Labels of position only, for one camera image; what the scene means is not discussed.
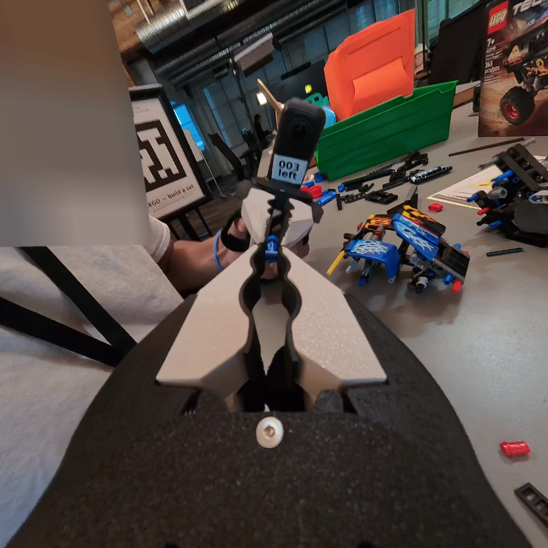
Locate pile of loose lego pieces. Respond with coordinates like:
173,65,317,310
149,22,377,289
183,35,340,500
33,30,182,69
300,151,454,211

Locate black sign stand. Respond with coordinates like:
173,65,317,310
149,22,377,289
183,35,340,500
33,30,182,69
163,199,215,242

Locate blue flame lego car body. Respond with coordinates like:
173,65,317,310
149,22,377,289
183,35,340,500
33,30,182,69
326,205,471,294

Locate person's left forearm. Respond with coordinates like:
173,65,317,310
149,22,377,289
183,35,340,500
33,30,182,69
164,237,224,297

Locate black shoulder strap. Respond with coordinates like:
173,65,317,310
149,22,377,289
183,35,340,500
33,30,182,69
0,247,138,368

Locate lego set box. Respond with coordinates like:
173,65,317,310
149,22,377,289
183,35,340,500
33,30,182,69
477,0,548,138

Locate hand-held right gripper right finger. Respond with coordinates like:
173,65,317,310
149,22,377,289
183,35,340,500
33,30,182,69
278,247,388,412

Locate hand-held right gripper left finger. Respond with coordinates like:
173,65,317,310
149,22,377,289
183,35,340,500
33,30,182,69
155,246,267,412

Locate black and white marker sign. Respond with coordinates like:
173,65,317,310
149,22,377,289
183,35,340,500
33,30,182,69
129,84,213,217

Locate lego instruction booklet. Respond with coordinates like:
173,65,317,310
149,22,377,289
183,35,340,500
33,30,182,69
427,155,548,211

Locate person's left hand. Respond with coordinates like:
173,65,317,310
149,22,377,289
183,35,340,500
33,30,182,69
215,217,254,271

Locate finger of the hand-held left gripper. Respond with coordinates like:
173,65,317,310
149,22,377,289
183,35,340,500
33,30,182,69
241,188,275,245
279,202,324,249

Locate long dark lego rod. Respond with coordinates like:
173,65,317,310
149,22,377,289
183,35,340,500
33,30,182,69
448,137,525,157

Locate green plastic bin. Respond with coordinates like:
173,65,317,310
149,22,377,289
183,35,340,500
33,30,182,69
315,80,459,181

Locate black office chair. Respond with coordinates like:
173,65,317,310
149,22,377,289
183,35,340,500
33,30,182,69
207,132,249,180

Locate wooden board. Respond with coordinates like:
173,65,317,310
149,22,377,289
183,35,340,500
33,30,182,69
257,78,287,118

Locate black lego chassis assembly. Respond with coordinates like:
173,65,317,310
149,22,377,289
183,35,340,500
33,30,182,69
467,143,548,248

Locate black lego beam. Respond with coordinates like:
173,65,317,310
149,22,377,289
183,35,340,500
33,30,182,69
514,483,548,516

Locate black monitor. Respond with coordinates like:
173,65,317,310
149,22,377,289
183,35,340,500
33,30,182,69
428,3,489,85

